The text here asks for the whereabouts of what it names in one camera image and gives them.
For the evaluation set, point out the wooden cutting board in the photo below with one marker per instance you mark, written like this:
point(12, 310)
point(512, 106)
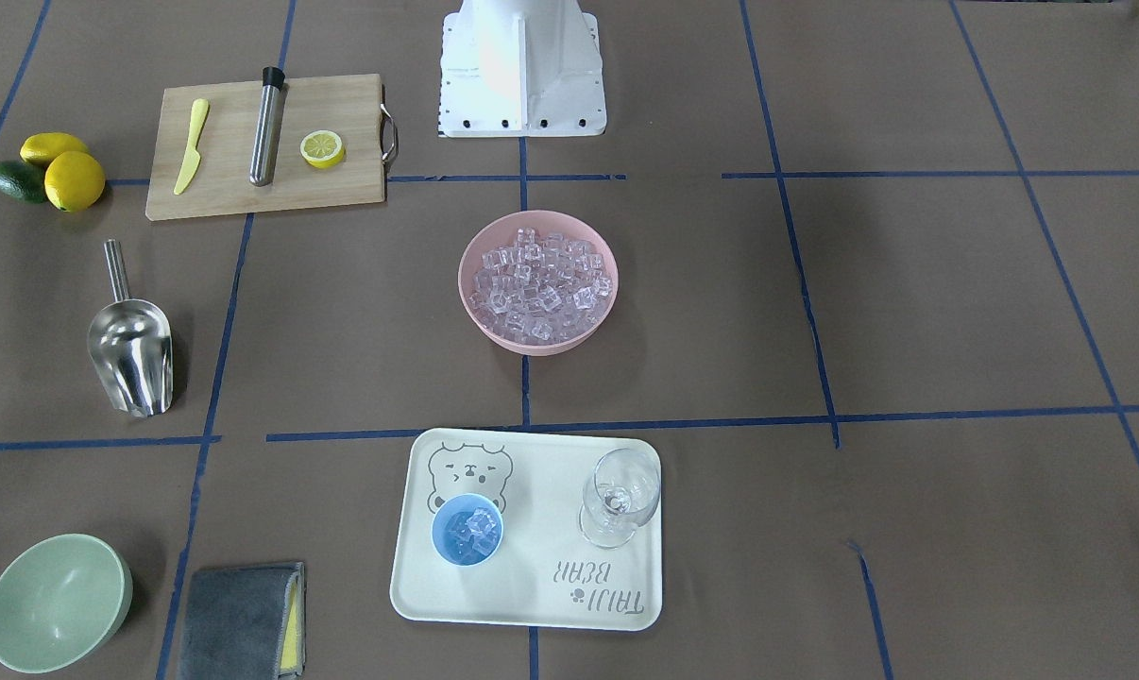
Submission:
point(349, 105)

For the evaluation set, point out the green lime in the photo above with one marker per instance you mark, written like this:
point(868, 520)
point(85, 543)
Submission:
point(23, 181)

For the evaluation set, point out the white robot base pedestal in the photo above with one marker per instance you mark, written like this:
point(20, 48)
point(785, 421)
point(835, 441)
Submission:
point(521, 69)

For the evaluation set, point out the grey folded cloth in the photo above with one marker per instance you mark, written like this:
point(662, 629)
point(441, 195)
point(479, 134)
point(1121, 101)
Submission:
point(245, 623)

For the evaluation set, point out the steel ice scoop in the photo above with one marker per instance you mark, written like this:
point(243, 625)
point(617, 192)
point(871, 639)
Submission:
point(130, 345)

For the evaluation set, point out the half lemon slice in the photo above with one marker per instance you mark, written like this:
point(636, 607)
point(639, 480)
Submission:
point(323, 149)

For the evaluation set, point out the green bowl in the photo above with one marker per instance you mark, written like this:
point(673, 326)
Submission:
point(61, 600)

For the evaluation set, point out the blue plastic cup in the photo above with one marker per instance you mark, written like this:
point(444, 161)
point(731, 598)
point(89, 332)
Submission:
point(447, 543)

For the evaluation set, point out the yellow plastic knife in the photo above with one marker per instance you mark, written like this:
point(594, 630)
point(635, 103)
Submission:
point(191, 157)

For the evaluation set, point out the yellow lemon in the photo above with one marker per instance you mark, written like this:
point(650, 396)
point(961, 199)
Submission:
point(42, 149)
point(74, 181)

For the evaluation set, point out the ice cubes in cup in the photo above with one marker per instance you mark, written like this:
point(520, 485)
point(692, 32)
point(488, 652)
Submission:
point(473, 536)

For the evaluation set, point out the clear wine glass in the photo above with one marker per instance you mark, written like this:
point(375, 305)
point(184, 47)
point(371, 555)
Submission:
point(620, 497)

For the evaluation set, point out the clear ice cubes in bowl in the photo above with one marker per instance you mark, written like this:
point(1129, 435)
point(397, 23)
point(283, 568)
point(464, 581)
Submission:
point(539, 289)

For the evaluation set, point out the pink bowl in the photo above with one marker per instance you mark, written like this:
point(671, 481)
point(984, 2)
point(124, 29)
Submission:
point(500, 231)

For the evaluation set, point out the steel muddler rod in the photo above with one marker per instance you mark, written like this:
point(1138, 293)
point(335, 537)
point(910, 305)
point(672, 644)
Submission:
point(268, 128)

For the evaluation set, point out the cream bear tray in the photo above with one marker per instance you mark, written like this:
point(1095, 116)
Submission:
point(546, 572)

